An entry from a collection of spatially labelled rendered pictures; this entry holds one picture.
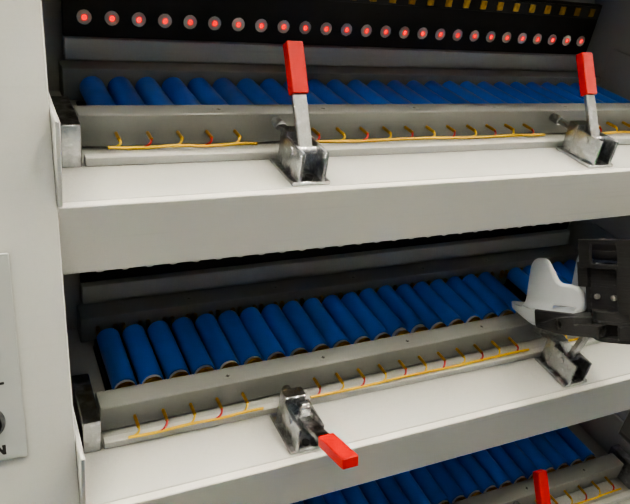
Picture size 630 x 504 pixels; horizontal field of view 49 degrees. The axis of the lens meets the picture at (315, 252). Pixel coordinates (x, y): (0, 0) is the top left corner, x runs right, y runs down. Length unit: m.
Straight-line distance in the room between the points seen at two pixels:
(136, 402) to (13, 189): 0.19
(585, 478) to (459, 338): 0.27
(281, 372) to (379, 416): 0.09
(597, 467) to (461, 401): 0.29
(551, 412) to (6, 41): 0.51
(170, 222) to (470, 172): 0.23
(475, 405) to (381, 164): 0.22
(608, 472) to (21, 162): 0.69
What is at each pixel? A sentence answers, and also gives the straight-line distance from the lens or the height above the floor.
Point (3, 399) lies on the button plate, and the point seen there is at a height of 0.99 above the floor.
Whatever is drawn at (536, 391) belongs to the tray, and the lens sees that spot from 0.65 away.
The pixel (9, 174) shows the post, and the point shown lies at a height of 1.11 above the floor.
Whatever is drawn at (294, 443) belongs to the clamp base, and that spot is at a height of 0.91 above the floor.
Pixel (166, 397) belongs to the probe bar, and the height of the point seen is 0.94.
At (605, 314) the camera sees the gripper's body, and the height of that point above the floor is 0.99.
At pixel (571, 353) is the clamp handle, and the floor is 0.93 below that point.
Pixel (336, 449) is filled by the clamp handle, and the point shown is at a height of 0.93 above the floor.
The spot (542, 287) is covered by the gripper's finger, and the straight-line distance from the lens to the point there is 0.64.
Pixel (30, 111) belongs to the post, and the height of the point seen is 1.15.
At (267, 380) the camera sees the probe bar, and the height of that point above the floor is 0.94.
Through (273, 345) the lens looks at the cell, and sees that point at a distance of 0.58.
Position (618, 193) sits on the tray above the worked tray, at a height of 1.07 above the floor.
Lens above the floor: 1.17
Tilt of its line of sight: 14 degrees down
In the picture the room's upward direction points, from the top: 1 degrees clockwise
